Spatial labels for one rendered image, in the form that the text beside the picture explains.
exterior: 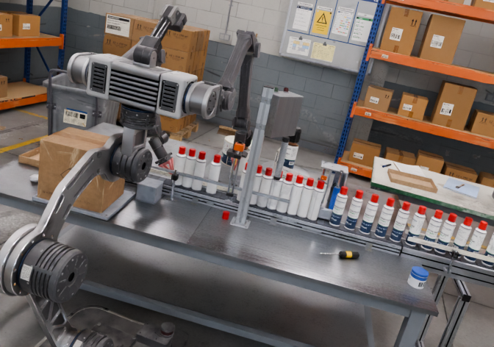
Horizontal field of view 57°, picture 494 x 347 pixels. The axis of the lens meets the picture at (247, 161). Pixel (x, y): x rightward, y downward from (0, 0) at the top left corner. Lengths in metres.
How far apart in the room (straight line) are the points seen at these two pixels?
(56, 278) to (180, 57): 4.34
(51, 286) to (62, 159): 0.68
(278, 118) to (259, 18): 4.85
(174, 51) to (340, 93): 2.42
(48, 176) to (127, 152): 0.44
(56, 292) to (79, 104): 3.12
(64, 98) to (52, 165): 2.50
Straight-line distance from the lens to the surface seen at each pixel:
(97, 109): 4.49
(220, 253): 1.96
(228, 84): 1.92
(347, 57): 6.49
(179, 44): 5.64
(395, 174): 3.77
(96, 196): 2.08
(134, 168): 1.83
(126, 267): 2.89
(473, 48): 6.66
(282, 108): 2.03
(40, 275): 1.60
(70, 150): 2.06
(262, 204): 2.31
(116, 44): 5.94
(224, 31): 6.97
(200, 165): 2.30
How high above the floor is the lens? 1.82
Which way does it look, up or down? 19 degrees down
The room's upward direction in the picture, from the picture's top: 12 degrees clockwise
